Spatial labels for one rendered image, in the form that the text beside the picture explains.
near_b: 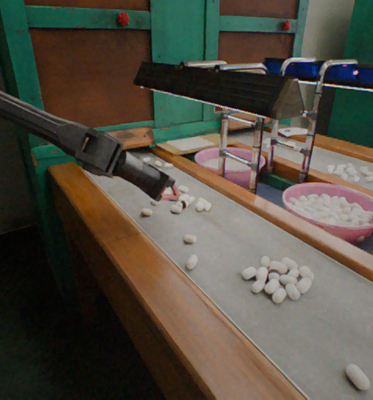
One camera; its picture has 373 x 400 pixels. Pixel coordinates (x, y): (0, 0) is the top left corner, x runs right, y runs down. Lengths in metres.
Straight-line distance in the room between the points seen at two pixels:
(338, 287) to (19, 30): 1.10
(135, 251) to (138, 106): 0.76
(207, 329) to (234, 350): 0.05
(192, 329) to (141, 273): 0.16
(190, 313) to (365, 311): 0.32
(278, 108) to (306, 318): 0.37
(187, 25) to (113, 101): 0.42
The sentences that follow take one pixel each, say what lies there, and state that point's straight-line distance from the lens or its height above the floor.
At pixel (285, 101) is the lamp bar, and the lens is 0.61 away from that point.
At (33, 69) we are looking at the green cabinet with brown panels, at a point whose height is 1.09.
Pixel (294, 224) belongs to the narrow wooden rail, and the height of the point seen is 0.76.
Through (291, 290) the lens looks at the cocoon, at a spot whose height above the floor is 0.76.
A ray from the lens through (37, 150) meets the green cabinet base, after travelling 1.22.
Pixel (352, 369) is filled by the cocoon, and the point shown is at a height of 0.76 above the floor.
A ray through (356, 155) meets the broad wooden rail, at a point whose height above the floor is 0.76.
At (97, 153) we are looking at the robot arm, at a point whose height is 0.97.
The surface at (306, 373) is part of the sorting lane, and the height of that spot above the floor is 0.74.
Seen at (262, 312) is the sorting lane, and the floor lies 0.74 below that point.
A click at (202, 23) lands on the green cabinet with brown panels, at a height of 1.24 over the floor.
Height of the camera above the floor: 1.17
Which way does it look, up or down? 27 degrees down
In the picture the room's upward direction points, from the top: straight up
